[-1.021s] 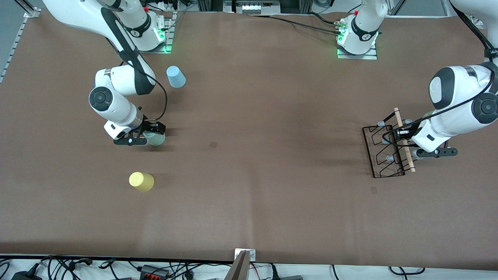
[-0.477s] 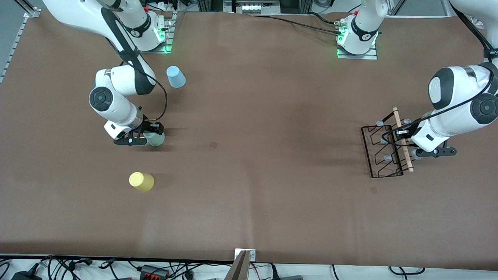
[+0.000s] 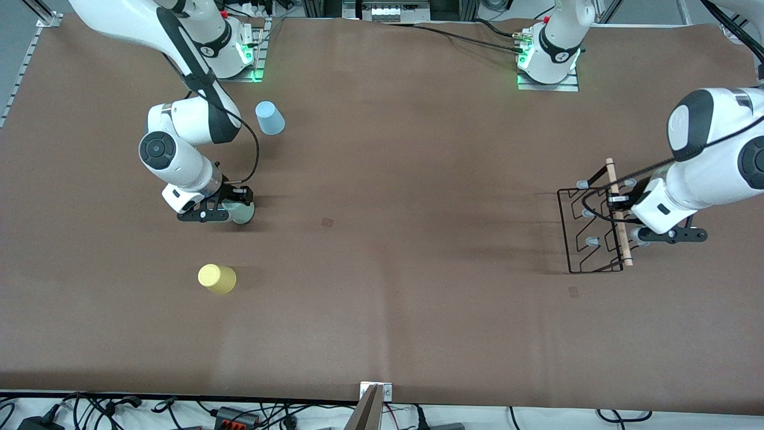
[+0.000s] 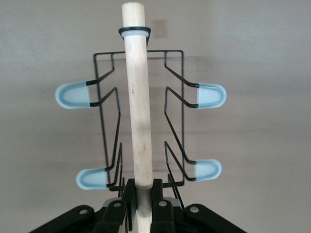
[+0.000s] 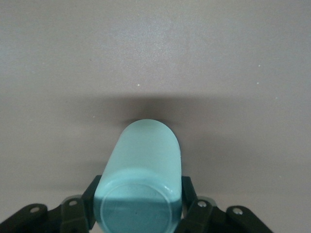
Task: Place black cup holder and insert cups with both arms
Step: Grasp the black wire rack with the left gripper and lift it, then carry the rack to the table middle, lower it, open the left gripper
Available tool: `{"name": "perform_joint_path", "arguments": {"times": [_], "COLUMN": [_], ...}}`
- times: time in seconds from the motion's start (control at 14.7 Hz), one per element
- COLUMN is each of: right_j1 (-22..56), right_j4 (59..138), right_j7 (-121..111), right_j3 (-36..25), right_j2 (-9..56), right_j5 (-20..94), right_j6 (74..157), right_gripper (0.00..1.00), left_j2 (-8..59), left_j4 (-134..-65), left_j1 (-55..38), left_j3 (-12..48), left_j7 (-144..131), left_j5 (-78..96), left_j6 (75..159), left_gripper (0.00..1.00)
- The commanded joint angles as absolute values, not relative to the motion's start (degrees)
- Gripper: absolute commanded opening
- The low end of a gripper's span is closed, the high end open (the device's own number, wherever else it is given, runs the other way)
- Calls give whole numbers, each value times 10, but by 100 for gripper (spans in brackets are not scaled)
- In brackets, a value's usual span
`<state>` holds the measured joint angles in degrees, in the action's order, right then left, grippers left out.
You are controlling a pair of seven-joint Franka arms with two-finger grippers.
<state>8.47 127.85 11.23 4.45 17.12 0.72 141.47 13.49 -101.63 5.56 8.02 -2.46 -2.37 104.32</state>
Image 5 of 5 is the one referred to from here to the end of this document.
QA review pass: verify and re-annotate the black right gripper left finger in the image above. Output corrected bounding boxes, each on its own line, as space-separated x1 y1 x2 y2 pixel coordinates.
0 174 103 233

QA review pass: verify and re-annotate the pale green plastic cup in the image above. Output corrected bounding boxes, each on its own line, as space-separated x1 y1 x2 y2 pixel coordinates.
93 118 183 233

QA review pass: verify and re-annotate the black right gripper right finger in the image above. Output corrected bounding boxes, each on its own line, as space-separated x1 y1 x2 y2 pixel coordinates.
174 175 273 233

